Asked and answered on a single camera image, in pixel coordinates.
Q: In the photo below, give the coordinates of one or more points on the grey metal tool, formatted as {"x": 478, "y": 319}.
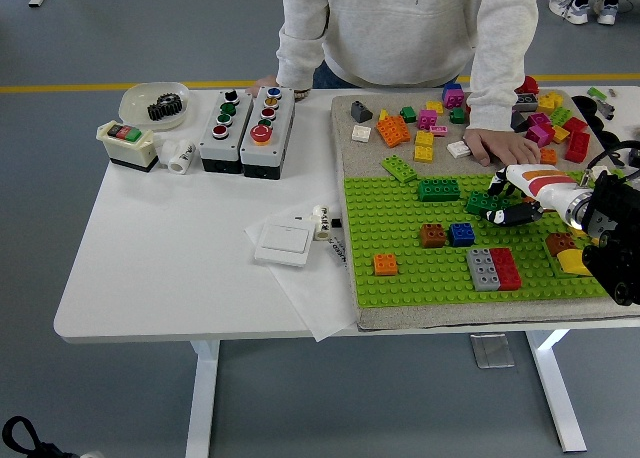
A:
{"x": 606, "y": 108}

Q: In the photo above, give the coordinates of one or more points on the white wall switch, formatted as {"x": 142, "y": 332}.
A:
{"x": 284, "y": 238}

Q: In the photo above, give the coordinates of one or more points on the yellow 2x2 brick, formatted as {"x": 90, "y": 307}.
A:
{"x": 434, "y": 106}
{"x": 561, "y": 134}
{"x": 423, "y": 153}
{"x": 423, "y": 138}

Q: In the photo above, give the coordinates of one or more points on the person's right hand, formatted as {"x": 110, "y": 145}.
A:
{"x": 260, "y": 85}

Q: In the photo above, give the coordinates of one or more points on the person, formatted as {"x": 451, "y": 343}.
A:
{"x": 400, "y": 28}
{"x": 575, "y": 5}

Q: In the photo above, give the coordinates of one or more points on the orange 2x2 brick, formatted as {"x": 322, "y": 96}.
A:
{"x": 385, "y": 265}

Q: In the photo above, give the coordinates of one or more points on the black square box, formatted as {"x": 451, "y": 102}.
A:
{"x": 635, "y": 157}

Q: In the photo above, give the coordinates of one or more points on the magenta 2x2 brick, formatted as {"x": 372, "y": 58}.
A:
{"x": 455, "y": 98}
{"x": 540, "y": 119}
{"x": 540, "y": 135}

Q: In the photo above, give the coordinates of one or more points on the small dark green brick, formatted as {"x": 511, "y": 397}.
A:
{"x": 408, "y": 113}
{"x": 456, "y": 114}

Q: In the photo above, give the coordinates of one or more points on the dark grey slope brick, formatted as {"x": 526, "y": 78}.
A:
{"x": 520, "y": 122}
{"x": 360, "y": 110}

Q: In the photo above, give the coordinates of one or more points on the grey four-button control box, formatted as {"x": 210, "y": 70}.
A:
{"x": 220, "y": 145}

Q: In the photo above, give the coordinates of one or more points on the white pipe tee fitting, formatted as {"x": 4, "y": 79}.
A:
{"x": 177, "y": 158}

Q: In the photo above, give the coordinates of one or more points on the dark green 2x4 brick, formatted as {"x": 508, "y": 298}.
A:
{"x": 439, "y": 189}
{"x": 477, "y": 200}

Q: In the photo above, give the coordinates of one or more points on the grey emergency-stop button box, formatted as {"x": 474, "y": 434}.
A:
{"x": 260, "y": 153}

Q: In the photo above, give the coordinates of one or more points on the small white pipe coupling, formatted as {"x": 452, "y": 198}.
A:
{"x": 321, "y": 221}

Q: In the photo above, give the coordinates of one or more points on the blue 2x2 brick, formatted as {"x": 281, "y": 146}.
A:
{"x": 461, "y": 233}

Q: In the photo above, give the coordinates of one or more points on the person's right forearm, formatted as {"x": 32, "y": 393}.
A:
{"x": 300, "y": 63}

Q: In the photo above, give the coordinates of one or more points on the cream red-green switch box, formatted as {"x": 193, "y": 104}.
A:
{"x": 125, "y": 145}

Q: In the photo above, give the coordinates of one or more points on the white oval bowl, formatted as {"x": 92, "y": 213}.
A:
{"x": 135, "y": 98}

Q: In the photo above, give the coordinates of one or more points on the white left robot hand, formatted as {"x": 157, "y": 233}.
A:
{"x": 88, "y": 454}

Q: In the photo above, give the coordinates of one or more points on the silver floor plate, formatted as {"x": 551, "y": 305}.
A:
{"x": 491, "y": 350}

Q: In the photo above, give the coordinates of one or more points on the green 2x4 flat plate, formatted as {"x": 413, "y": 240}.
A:
{"x": 399, "y": 168}

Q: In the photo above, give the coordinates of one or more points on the tiny yellow brick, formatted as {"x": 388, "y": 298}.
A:
{"x": 383, "y": 114}

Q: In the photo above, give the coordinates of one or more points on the grey-brown mat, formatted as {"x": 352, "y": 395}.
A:
{"x": 450, "y": 317}

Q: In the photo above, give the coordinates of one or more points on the white paper sheet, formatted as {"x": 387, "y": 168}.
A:
{"x": 310, "y": 298}

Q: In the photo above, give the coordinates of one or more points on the orange 2x4 brick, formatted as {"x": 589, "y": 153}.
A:
{"x": 548, "y": 156}

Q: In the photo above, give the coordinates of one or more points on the red 2x4 brick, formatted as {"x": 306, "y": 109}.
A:
{"x": 506, "y": 268}
{"x": 578, "y": 146}

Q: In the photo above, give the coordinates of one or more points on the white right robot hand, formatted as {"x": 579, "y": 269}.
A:
{"x": 545, "y": 188}

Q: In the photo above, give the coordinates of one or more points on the brown 2x2 brick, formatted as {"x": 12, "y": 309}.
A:
{"x": 560, "y": 242}
{"x": 433, "y": 235}

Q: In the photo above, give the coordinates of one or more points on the red slope brick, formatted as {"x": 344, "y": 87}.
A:
{"x": 527, "y": 85}

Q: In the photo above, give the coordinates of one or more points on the black gear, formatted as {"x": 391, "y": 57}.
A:
{"x": 156, "y": 113}
{"x": 171, "y": 103}

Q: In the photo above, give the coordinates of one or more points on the grey 2x4 brick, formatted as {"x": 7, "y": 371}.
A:
{"x": 525, "y": 101}
{"x": 482, "y": 270}

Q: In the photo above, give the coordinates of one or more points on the wide orange brick block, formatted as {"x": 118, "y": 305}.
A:
{"x": 393, "y": 131}

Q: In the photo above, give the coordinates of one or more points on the lime green brick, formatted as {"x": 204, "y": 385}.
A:
{"x": 561, "y": 116}

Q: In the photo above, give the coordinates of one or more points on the small lime green block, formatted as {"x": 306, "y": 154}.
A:
{"x": 596, "y": 92}

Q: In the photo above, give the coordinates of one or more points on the yellow curved slope brick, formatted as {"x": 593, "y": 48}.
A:
{"x": 572, "y": 260}

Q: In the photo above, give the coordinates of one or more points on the person's left hand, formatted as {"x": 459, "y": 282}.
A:
{"x": 500, "y": 147}

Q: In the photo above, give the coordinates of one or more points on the lime green studded baseplate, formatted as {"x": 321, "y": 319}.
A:
{"x": 425, "y": 278}

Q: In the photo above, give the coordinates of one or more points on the large yellow brick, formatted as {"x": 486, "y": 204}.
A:
{"x": 550, "y": 102}

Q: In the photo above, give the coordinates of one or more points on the white square tile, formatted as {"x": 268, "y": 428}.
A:
{"x": 459, "y": 149}
{"x": 361, "y": 133}

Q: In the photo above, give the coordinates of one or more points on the white printed label strip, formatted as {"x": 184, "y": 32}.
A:
{"x": 339, "y": 250}

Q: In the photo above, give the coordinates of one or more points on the pink 2x2 brick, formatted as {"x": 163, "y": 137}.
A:
{"x": 427, "y": 119}

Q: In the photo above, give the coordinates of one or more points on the pink flat tile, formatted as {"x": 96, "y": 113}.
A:
{"x": 438, "y": 130}

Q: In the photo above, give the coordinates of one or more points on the white table leg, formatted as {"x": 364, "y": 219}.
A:
{"x": 555, "y": 393}
{"x": 202, "y": 398}

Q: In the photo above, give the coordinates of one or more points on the small green plate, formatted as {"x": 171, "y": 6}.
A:
{"x": 552, "y": 270}

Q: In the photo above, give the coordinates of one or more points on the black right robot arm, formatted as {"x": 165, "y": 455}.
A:
{"x": 617, "y": 273}

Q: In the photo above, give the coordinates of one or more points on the person's left forearm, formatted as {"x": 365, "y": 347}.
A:
{"x": 495, "y": 93}

